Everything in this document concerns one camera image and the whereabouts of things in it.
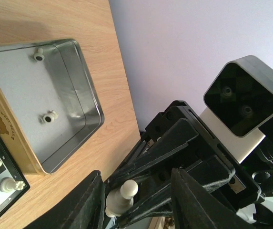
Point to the gold tin with white pieces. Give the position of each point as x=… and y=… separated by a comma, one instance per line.
x=29, y=89

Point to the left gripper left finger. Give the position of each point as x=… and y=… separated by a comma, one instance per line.
x=82, y=208

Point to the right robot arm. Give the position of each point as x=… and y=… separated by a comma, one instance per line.
x=259, y=165

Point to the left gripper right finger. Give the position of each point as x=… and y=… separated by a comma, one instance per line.
x=195, y=208

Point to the thirteenth white chess pawn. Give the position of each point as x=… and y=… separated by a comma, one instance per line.
x=39, y=56

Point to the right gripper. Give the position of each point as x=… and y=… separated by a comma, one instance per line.
x=183, y=140

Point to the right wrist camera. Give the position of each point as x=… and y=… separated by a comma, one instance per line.
x=241, y=95

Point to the twelfth white chess pawn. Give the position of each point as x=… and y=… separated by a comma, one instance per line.
x=120, y=200

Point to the fourteenth white chess pawn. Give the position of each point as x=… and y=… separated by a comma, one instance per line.
x=50, y=117

